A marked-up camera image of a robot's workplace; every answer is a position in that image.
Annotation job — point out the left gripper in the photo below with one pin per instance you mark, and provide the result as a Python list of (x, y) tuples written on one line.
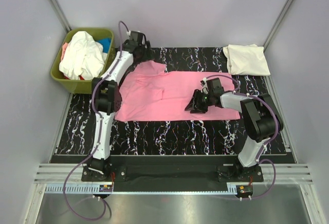
[(147, 55)]

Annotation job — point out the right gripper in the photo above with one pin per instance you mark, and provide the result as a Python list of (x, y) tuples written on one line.
[(195, 104)]

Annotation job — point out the pink t-shirt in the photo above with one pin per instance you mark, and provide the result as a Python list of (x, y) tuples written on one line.
[(149, 93)]

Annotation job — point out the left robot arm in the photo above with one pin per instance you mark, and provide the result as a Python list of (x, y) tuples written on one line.
[(106, 101)]

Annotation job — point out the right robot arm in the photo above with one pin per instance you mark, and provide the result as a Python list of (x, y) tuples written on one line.
[(261, 119)]

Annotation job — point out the blue garment in basket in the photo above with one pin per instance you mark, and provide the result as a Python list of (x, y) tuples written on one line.
[(106, 42)]

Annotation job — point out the white shirt in basket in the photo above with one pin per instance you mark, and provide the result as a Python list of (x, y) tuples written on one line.
[(82, 56)]

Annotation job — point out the folded cream t-shirt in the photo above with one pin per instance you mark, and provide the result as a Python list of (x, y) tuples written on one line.
[(246, 60)]

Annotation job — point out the olive green plastic basket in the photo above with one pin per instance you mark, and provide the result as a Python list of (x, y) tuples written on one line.
[(78, 86)]

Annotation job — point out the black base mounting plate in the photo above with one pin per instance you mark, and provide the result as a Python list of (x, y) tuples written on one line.
[(173, 173)]

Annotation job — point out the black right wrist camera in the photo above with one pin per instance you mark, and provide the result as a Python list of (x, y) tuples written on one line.
[(213, 87)]

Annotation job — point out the left aluminium corner post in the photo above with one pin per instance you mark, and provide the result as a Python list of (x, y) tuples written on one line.
[(60, 14)]

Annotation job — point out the aluminium corner post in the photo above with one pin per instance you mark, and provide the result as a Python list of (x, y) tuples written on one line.
[(60, 14), (280, 18)]

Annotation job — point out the aluminium rail frame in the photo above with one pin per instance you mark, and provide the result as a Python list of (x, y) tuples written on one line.
[(53, 177)]

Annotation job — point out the right aluminium corner post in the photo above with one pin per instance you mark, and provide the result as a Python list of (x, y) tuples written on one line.
[(280, 18)]

